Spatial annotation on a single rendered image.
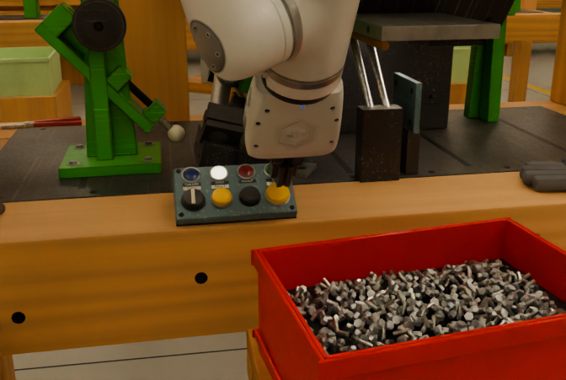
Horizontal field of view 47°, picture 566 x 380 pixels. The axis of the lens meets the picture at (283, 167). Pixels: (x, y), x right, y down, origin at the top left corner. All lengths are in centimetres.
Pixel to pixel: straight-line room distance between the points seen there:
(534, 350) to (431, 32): 42
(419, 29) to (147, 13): 65
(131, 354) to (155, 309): 140
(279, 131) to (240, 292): 25
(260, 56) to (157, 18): 82
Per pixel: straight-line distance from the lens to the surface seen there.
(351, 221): 83
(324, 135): 70
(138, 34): 135
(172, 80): 136
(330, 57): 60
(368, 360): 53
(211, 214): 80
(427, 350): 55
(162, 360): 219
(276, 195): 81
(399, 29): 85
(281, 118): 67
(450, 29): 87
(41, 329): 87
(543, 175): 98
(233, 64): 53
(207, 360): 217
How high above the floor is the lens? 121
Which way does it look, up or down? 18 degrees down
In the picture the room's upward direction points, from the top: straight up
